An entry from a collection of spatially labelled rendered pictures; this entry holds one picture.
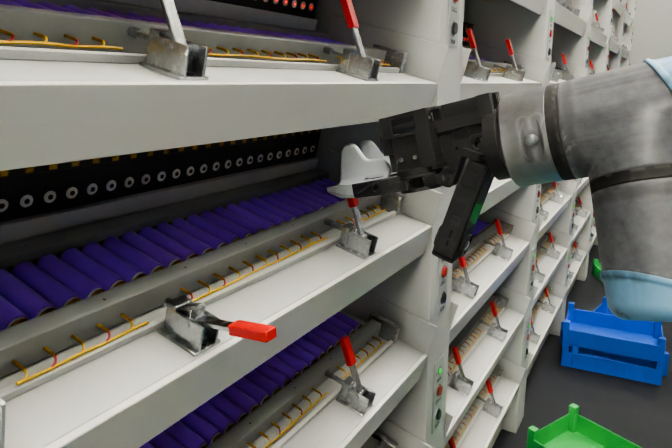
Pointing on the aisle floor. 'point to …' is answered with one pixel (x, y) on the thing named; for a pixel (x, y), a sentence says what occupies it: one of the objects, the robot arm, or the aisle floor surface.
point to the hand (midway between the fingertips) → (341, 193)
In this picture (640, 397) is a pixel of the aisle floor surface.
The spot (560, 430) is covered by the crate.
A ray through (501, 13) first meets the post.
